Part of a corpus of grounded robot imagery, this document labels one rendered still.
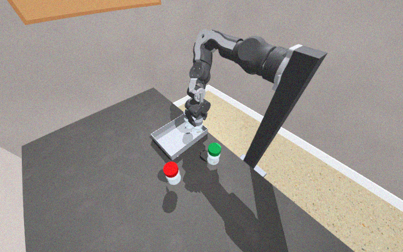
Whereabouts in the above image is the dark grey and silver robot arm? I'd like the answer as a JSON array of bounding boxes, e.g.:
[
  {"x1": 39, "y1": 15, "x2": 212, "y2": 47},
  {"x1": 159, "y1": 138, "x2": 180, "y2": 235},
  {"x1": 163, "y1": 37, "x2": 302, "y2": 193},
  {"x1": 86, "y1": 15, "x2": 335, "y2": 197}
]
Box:
[{"x1": 187, "y1": 29, "x2": 302, "y2": 102}]

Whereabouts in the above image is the clear bottle with green cap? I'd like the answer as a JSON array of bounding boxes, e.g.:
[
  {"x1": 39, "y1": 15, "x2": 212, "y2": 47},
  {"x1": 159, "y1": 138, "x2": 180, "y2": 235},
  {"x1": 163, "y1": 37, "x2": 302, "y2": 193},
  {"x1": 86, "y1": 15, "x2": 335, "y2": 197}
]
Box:
[{"x1": 207, "y1": 142, "x2": 221, "y2": 165}]

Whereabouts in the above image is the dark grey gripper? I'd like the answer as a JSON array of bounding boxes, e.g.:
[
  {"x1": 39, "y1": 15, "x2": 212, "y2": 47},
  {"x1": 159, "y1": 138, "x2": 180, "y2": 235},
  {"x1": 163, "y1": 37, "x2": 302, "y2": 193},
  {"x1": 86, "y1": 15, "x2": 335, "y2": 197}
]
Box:
[{"x1": 185, "y1": 91, "x2": 211, "y2": 127}]

